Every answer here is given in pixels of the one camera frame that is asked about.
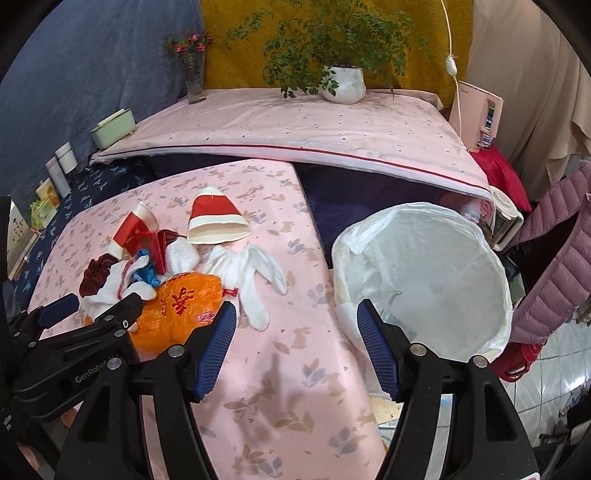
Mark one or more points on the white canister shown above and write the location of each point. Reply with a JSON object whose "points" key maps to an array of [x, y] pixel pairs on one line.
{"points": [[57, 175], [67, 158]]}

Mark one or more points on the navy floral cloth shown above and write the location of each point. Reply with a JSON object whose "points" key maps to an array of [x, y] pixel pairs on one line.
{"points": [[83, 194]]}

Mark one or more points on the bin with white plastic liner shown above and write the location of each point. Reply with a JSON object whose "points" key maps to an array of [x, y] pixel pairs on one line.
{"points": [[429, 277]]}

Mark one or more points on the mint green box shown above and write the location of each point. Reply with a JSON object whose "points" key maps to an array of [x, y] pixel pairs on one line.
{"points": [[113, 129]]}

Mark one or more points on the blue fabric backdrop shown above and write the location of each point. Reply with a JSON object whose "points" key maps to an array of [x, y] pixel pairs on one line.
{"points": [[92, 69]]}

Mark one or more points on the white plastic container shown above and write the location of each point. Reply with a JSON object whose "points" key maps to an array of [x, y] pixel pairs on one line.
{"points": [[501, 203]]}

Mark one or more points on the small red paper cup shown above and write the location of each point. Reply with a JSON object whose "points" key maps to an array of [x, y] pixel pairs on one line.
{"points": [[131, 228]]}

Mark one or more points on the red plastic item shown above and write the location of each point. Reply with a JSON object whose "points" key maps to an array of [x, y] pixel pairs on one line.
{"points": [[517, 362]]}

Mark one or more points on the white cloth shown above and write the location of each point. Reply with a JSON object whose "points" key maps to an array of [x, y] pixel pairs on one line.
{"points": [[181, 256], [111, 288]]}

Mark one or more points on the beige curtain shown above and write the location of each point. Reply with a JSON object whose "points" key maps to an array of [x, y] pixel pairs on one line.
{"points": [[531, 92]]}

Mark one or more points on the green plant in white pot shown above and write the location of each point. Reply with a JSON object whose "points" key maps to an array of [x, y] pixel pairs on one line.
{"points": [[344, 83]]}

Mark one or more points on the blue plastic wrapper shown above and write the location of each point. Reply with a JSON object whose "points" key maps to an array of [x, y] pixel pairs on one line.
{"points": [[147, 274]]}

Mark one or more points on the orange plastic bag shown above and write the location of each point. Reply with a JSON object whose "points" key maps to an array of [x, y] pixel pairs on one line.
{"points": [[180, 304]]}

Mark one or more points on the mustard yellow blanket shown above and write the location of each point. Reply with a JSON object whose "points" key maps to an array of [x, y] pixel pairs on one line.
{"points": [[231, 55]]}

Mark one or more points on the pink appliance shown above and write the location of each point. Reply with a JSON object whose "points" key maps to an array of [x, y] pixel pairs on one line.
{"points": [[471, 115]]}

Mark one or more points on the glass vase with pink flowers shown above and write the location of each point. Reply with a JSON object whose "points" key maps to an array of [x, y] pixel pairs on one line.
{"points": [[196, 78]]}

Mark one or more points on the dark purple cloth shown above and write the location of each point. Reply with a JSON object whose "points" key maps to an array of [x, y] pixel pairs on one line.
{"points": [[351, 198]]}

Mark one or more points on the pink floral sheet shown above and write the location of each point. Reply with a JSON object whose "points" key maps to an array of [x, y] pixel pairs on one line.
{"points": [[277, 369]]}

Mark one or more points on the pink down jacket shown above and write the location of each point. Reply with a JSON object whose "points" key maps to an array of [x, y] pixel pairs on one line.
{"points": [[554, 258]]}

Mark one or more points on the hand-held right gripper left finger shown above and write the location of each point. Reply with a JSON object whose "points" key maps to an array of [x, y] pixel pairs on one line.
{"points": [[214, 350]]}

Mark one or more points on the pale pink dotted blanket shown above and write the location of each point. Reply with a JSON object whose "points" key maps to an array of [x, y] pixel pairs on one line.
{"points": [[300, 129]]}

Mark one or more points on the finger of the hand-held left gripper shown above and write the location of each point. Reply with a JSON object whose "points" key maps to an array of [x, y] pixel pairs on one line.
{"points": [[57, 308], [122, 311]]}

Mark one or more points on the small yellow green box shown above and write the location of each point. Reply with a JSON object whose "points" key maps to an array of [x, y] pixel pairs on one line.
{"points": [[42, 213]]}

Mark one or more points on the large crushed red paper cup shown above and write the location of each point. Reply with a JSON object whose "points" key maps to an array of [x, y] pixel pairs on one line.
{"points": [[212, 214]]}

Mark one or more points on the white paper towel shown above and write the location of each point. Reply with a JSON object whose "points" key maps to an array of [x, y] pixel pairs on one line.
{"points": [[251, 286]]}

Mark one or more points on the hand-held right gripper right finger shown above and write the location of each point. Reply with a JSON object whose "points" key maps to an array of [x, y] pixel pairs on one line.
{"points": [[376, 355]]}

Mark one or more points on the dark red cloth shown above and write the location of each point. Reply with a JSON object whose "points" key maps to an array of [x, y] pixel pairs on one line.
{"points": [[94, 274]]}

